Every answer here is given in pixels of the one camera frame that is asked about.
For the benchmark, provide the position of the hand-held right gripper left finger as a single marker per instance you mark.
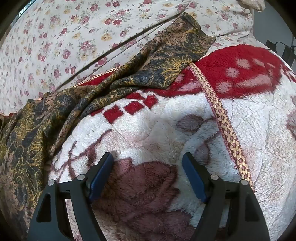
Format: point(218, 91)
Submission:
point(101, 176)

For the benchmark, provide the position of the cream floral quilt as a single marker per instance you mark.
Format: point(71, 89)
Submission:
point(69, 34)

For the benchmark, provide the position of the dark floral patterned garment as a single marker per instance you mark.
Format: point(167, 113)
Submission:
point(161, 53)

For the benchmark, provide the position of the red and white fleece blanket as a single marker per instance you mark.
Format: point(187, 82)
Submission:
point(161, 120)

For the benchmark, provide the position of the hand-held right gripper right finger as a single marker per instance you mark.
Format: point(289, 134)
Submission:
point(193, 176)

